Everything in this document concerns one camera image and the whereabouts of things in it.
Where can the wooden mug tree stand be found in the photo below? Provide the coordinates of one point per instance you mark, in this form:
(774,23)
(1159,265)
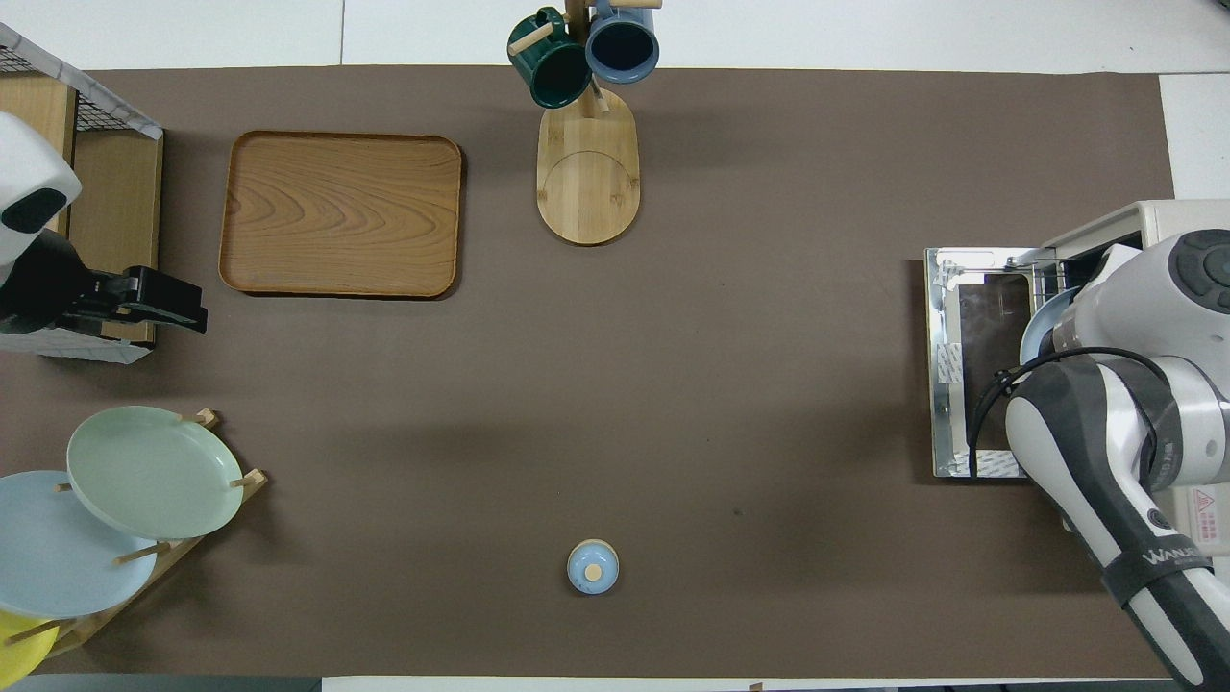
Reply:
(588,183)

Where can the dark green mug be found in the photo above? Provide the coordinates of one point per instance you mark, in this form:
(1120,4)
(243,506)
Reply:
(550,67)

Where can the cream toaster oven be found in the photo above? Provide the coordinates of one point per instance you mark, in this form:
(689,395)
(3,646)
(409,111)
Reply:
(980,327)

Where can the brown wooden tray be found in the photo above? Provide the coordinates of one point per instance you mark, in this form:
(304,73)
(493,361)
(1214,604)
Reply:
(336,211)

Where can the blue mug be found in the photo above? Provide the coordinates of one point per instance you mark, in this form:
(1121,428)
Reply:
(623,43)

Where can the light blue racked plate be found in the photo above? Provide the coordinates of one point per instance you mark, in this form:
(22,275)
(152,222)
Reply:
(58,567)

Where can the yellow plate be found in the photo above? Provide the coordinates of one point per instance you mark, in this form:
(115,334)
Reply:
(19,654)

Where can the wooden plate rack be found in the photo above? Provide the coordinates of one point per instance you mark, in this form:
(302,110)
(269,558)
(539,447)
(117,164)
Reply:
(187,553)

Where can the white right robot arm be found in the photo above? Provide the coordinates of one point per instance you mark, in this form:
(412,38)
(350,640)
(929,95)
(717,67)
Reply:
(1134,298)

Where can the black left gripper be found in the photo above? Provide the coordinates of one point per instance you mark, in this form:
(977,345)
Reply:
(43,288)

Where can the pale green plate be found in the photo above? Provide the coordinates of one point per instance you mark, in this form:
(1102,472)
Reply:
(154,471)

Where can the brown table mat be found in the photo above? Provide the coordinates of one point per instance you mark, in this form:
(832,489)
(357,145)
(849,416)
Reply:
(721,336)

